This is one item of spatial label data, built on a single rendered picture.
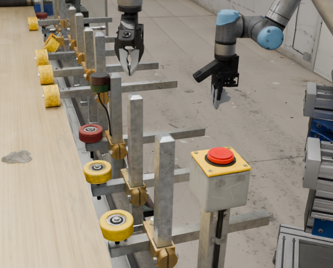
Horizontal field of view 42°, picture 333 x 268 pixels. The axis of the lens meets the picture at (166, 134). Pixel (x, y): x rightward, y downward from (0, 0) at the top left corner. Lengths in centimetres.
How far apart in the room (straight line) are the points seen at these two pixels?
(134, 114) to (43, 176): 31
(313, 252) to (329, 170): 97
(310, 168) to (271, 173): 186
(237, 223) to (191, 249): 119
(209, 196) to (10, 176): 74
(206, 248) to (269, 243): 172
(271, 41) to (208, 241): 85
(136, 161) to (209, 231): 54
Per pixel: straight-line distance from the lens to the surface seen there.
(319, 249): 215
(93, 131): 145
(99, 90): 134
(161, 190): 96
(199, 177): 65
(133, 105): 112
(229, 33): 153
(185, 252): 231
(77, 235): 102
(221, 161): 64
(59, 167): 127
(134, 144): 117
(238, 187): 65
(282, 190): 289
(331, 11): 101
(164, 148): 90
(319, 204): 125
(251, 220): 119
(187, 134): 156
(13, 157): 134
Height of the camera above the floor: 154
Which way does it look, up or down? 27 degrees down
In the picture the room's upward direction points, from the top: 2 degrees clockwise
